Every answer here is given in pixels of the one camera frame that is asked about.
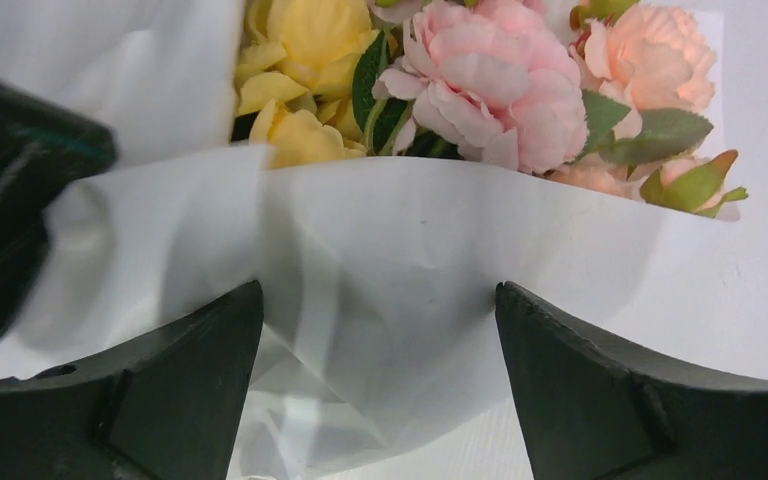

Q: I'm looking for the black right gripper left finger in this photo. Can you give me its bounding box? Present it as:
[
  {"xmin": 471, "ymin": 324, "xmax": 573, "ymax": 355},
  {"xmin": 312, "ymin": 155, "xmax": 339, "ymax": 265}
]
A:
[{"xmin": 0, "ymin": 281, "xmax": 264, "ymax": 479}]

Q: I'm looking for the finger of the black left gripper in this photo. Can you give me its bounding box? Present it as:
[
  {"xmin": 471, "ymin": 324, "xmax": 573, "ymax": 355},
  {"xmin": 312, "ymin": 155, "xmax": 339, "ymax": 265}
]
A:
[{"xmin": 0, "ymin": 82, "xmax": 118, "ymax": 338}]

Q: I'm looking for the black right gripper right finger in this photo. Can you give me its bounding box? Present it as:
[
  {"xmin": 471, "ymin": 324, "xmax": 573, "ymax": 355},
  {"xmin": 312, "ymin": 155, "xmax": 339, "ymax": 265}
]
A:
[{"xmin": 495, "ymin": 282, "xmax": 768, "ymax": 479}]

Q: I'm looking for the white paper bouquet wrap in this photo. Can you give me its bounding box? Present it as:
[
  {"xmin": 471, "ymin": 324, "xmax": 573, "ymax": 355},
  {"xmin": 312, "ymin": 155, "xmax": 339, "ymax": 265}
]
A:
[{"xmin": 0, "ymin": 1, "xmax": 768, "ymax": 479}]

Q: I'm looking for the pink and yellow flower bunch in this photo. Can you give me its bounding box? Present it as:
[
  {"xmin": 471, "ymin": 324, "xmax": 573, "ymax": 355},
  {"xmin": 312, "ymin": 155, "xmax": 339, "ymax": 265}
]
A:
[{"xmin": 234, "ymin": 1, "xmax": 749, "ymax": 218}]

